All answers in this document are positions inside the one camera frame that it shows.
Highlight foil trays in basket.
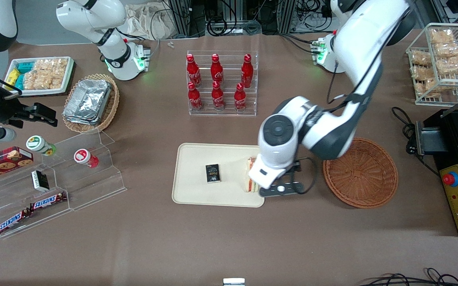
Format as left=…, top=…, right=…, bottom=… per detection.
left=62, top=73, right=120, bottom=134

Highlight beige cloth bag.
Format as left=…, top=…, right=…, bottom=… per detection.
left=125, top=2, right=175, bottom=41

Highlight black appliance power cable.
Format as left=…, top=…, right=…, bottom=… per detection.
left=391, top=106, right=441, bottom=177

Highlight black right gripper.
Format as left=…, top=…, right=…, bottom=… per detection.
left=0, top=88, right=58, bottom=129

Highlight white wire basket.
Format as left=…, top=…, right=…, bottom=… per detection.
left=406, top=23, right=458, bottom=106

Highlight round brown wicker basket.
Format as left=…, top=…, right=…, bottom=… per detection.
left=323, top=137, right=399, bottom=209

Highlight snickers chocolate bar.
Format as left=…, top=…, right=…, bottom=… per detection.
left=0, top=209, right=33, bottom=236
left=29, top=192, right=68, bottom=211

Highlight yellow snack pack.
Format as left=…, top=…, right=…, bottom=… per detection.
left=6, top=68, right=21, bottom=86

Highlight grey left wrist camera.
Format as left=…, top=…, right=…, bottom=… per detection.
left=258, top=180, right=306, bottom=198

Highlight fried snack bag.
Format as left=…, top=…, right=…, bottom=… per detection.
left=433, top=41, right=458, bottom=59
left=411, top=50, right=432, bottom=66
left=436, top=55, right=458, bottom=76
left=423, top=79, right=443, bottom=98
left=411, top=66, right=436, bottom=81
left=429, top=29, right=455, bottom=45

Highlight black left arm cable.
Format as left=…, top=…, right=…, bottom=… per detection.
left=295, top=7, right=411, bottom=196

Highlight triangular sandwich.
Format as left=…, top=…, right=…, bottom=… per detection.
left=244, top=156, right=261, bottom=194

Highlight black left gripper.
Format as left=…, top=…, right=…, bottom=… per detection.
left=279, top=160, right=304, bottom=185

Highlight coiled black cable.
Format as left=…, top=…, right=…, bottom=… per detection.
left=207, top=16, right=230, bottom=37

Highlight green yogurt drink bottle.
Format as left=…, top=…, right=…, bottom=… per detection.
left=26, top=135, right=57, bottom=156

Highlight red cola bottle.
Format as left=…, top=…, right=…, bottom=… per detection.
left=241, top=54, right=254, bottom=89
left=234, top=83, right=247, bottom=112
left=186, top=54, right=202, bottom=88
left=212, top=81, right=225, bottom=111
left=211, top=54, right=225, bottom=89
left=188, top=82, right=204, bottom=112

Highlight white rectangular snack tray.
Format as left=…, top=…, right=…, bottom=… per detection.
left=4, top=56, right=77, bottom=97

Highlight large rice cracker bag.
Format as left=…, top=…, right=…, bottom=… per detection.
left=34, top=58, right=69, bottom=90

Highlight clear acrylic bottle rack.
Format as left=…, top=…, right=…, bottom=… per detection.
left=186, top=50, right=258, bottom=117

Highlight cream plastic tray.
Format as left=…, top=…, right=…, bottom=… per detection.
left=172, top=143, right=266, bottom=208

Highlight aluminium frame post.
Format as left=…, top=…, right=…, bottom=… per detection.
left=276, top=0, right=298, bottom=34
left=169, top=0, right=206, bottom=39

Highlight stack of foil trays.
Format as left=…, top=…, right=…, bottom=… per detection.
left=63, top=79, right=113, bottom=126

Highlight small black white box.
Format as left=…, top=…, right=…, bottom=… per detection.
left=31, top=170, right=50, bottom=192

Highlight clear acrylic stepped shelf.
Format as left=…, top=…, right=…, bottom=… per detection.
left=0, top=129, right=128, bottom=240

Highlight small black card box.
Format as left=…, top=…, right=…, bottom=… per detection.
left=206, top=164, right=221, bottom=184

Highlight small rice cracker bag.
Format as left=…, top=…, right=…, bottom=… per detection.
left=22, top=71, right=39, bottom=91

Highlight black floor cable bundle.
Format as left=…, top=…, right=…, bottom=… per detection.
left=357, top=268, right=458, bottom=286

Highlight red yogurt drink bottle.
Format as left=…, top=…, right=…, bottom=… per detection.
left=74, top=149, right=99, bottom=168

